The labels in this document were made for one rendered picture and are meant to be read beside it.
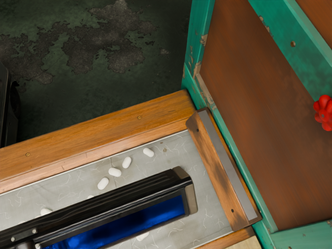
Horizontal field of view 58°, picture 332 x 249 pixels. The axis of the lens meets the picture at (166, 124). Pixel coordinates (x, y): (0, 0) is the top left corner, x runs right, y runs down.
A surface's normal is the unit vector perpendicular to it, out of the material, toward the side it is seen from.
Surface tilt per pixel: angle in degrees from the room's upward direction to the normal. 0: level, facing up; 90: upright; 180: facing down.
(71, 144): 0
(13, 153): 0
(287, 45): 90
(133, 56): 0
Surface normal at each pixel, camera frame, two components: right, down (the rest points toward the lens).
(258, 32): -0.93, 0.32
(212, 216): 0.02, -0.41
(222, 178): -0.85, 0.11
